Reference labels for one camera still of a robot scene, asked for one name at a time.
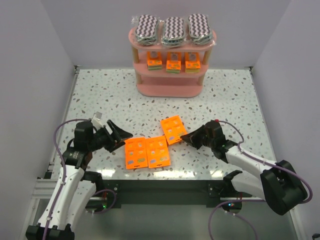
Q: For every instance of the pink three-tier shelf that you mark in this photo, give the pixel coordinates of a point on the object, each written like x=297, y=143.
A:
x=159, y=83

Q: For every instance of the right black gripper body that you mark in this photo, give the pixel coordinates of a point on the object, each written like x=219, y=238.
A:
x=201, y=137

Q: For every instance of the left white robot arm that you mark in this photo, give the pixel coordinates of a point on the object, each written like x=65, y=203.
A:
x=75, y=185

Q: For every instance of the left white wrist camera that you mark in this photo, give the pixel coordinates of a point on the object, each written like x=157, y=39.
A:
x=96, y=120

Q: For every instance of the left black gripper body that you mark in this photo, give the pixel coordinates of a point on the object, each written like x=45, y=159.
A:
x=110, y=137

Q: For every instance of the orange flat pack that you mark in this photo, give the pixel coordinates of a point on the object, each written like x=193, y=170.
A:
x=173, y=128
x=157, y=152
x=135, y=153

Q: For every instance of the orange sponge box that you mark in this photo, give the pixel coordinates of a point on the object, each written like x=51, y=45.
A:
x=154, y=60
x=173, y=62
x=192, y=62

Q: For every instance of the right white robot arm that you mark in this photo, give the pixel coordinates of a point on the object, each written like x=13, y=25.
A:
x=276, y=183

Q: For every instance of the striped sponge pack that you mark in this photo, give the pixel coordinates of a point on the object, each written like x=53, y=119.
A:
x=174, y=32
x=199, y=29
x=145, y=29

